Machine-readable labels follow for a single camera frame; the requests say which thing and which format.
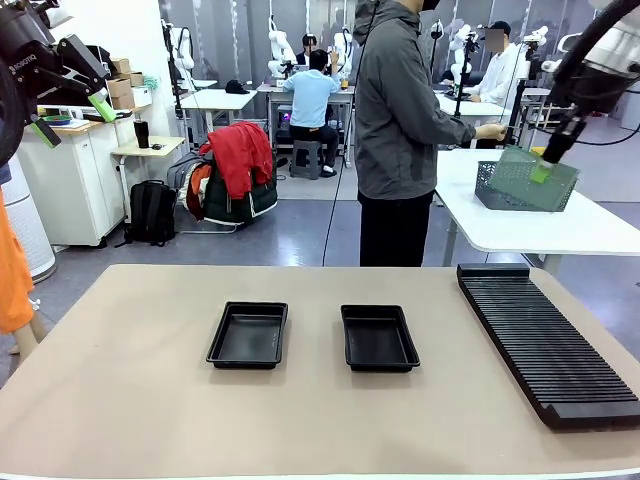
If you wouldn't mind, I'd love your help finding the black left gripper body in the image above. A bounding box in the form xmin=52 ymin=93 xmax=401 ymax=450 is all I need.
xmin=0 ymin=4 xmax=65 ymax=104

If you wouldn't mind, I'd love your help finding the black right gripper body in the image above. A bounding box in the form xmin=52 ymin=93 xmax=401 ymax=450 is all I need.
xmin=569 ymin=62 xmax=640 ymax=114

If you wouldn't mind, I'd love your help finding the green circuit board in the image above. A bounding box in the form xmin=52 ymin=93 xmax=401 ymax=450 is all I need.
xmin=487 ymin=144 xmax=581 ymax=211

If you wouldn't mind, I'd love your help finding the black ESD tray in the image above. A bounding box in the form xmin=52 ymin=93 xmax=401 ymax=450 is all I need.
xmin=205 ymin=300 xmax=290 ymax=371
xmin=340 ymin=304 xmax=422 ymax=373

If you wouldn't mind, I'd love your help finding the grey-sleeved right forearm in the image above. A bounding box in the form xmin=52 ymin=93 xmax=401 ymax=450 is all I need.
xmin=424 ymin=117 xmax=479 ymax=149

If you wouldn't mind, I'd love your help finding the person's right hand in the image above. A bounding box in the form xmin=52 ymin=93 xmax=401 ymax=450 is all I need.
xmin=474 ymin=122 xmax=509 ymax=142

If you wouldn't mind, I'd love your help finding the wooden storage shelf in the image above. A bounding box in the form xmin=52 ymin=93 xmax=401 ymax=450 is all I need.
xmin=534 ymin=89 xmax=569 ymax=130

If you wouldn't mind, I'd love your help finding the black computer monitor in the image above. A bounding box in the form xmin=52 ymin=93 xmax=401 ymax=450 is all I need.
xmin=34 ymin=44 xmax=114 ymax=110

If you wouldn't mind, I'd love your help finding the stack of cardboard boxes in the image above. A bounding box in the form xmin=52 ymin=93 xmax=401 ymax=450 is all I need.
xmin=106 ymin=58 xmax=146 ymax=111

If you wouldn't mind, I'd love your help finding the white cabinet with wooden top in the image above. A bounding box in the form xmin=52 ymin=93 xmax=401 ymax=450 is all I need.
xmin=4 ymin=117 xmax=134 ymax=247

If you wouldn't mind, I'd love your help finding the grey plastic mesh basket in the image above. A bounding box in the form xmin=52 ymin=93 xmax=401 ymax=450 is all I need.
xmin=473 ymin=160 xmax=581 ymax=212

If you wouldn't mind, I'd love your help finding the person in white coat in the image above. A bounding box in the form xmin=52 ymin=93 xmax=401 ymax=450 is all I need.
xmin=464 ymin=20 xmax=531 ymax=151

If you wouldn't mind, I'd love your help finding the large white table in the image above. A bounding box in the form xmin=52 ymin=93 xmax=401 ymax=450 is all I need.
xmin=432 ymin=148 xmax=640 ymax=274

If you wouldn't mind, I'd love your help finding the white perforated cylinder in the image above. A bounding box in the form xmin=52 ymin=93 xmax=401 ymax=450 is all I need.
xmin=0 ymin=154 xmax=57 ymax=284

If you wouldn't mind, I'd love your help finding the small wooden side table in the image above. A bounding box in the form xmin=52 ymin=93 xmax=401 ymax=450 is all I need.
xmin=110 ymin=135 xmax=186 ymax=182

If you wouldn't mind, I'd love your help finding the black backpack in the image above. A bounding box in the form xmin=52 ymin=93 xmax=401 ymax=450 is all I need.
xmin=122 ymin=179 xmax=179 ymax=248

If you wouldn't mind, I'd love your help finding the small white table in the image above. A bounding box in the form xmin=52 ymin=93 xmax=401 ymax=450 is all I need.
xmin=179 ymin=88 xmax=259 ymax=146

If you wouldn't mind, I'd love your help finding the person in orange shorts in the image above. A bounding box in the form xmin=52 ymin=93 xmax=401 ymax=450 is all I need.
xmin=0 ymin=164 xmax=40 ymax=357

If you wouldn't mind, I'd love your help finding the person in grey jacket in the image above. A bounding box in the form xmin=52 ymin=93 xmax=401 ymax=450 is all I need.
xmin=353 ymin=0 xmax=509 ymax=268

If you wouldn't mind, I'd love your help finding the red jacket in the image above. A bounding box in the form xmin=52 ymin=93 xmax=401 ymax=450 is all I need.
xmin=199 ymin=122 xmax=275 ymax=200

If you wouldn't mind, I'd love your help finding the grey metal desk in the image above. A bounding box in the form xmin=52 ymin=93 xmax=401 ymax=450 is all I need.
xmin=257 ymin=82 xmax=356 ymax=151

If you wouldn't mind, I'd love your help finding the black slotted board rack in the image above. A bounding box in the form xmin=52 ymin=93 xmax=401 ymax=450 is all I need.
xmin=456 ymin=262 xmax=640 ymax=430

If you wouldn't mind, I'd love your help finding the dark jacket with white trim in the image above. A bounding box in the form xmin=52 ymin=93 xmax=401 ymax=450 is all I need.
xmin=184 ymin=159 xmax=279 ymax=226

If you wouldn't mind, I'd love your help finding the seated person in blue shirt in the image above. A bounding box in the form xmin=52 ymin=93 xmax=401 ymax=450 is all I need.
xmin=282 ymin=48 xmax=346 ymax=179

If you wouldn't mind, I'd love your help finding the grey plastic stool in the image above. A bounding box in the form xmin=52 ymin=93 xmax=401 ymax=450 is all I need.
xmin=289 ymin=140 xmax=324 ymax=181

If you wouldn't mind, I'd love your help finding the black sleeved right arm cable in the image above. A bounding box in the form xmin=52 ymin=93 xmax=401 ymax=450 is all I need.
xmin=552 ymin=0 xmax=629 ymax=99

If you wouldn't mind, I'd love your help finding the black camera tripod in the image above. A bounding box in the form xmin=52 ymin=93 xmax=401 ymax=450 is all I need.
xmin=502 ymin=37 xmax=544 ymax=150

